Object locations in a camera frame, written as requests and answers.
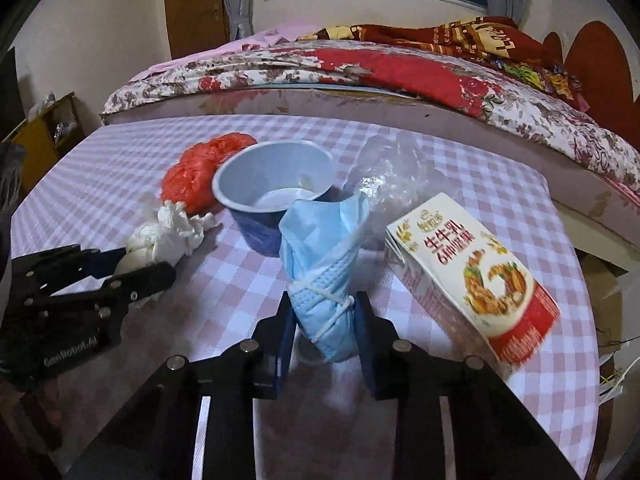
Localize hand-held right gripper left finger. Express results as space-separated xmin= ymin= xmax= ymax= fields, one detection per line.
xmin=65 ymin=290 xmax=298 ymax=480

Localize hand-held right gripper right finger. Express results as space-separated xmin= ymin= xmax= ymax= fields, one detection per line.
xmin=354 ymin=291 xmax=583 ymax=480

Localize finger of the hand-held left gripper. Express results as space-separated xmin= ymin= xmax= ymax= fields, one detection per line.
xmin=10 ymin=244 xmax=128 ymax=297
xmin=30 ymin=262 xmax=178 ymax=322

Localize blue face mask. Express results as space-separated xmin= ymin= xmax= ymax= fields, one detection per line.
xmin=277 ymin=192 xmax=371 ymax=363

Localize red plastic bag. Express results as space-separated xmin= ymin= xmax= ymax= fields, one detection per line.
xmin=160 ymin=132 xmax=258 ymax=216

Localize white red milk carton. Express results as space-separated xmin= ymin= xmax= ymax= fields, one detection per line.
xmin=384 ymin=192 xmax=561 ymax=373

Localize blue paper cup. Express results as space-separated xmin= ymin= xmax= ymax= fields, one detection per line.
xmin=211 ymin=140 xmax=335 ymax=258

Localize clear plastic bag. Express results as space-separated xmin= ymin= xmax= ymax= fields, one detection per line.
xmin=342 ymin=132 xmax=461 ymax=251

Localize pink checked tablecloth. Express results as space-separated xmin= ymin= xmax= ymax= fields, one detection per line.
xmin=10 ymin=114 xmax=601 ymax=480

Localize yellow wooden cabinet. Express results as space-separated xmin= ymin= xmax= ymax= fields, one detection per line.
xmin=0 ymin=92 xmax=96 ymax=196

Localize wooden door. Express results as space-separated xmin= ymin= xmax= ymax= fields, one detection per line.
xmin=164 ymin=0 xmax=226 ymax=61

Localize pink sheet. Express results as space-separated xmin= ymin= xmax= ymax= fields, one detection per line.
xmin=145 ymin=15 xmax=321 ymax=78

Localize red printed blanket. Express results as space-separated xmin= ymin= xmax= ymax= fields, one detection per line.
xmin=297 ymin=16 xmax=596 ymax=111

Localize red white headboard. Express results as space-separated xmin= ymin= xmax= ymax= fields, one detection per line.
xmin=542 ymin=20 xmax=640 ymax=126

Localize white bed frame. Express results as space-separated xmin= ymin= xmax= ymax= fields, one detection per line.
xmin=547 ymin=195 xmax=640 ymax=273

